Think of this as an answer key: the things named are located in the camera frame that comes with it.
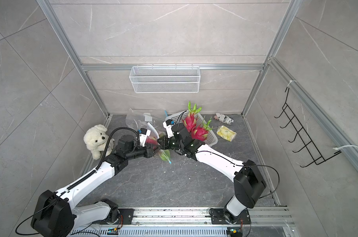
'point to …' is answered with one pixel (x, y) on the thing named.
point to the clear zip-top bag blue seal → (138, 118)
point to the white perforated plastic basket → (211, 140)
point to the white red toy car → (224, 118)
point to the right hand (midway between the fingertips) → (158, 140)
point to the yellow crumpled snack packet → (226, 133)
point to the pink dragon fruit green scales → (190, 121)
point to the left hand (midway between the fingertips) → (160, 145)
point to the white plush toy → (96, 138)
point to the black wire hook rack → (312, 151)
